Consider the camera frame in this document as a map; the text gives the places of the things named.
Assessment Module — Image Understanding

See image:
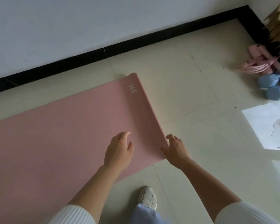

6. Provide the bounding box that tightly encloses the person's left hand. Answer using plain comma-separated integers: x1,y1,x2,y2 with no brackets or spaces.
104,131,134,173

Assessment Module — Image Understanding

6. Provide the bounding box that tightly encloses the person's right hand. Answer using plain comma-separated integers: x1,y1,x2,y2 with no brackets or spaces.
160,134,192,170

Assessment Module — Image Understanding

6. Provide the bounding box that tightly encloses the pink yoga mat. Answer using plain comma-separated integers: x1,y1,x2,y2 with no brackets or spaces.
0,72,170,224

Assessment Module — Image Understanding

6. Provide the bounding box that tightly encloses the person's right forearm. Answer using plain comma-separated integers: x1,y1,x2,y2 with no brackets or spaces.
171,158,243,222

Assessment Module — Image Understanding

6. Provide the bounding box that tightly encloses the person's left forearm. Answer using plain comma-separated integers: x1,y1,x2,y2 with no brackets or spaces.
68,165,126,222

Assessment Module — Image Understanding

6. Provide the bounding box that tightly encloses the white sneaker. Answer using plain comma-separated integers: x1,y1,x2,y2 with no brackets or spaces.
138,186,157,211

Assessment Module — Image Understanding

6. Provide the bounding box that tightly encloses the light blue trouser leg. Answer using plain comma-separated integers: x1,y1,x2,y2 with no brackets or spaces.
126,203,172,224

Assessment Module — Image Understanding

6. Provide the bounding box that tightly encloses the white ribbed left sleeve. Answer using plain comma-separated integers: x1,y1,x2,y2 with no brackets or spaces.
47,204,96,224

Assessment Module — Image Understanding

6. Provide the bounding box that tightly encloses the white ribbed sleeve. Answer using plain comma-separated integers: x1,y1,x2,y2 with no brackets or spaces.
47,204,96,224
214,201,280,224

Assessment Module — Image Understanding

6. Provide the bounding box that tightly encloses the white ribbed right sleeve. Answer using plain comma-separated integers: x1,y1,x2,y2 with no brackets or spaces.
214,201,280,224

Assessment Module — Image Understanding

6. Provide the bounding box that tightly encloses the black baseboard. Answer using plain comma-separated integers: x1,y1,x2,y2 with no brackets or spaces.
0,5,274,95

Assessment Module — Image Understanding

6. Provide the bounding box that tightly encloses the blue dumbbell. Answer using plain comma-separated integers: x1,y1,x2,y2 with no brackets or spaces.
265,79,280,101
257,73,280,89

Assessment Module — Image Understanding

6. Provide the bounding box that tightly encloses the pink foam roller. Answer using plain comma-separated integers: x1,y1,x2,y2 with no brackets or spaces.
248,44,280,75

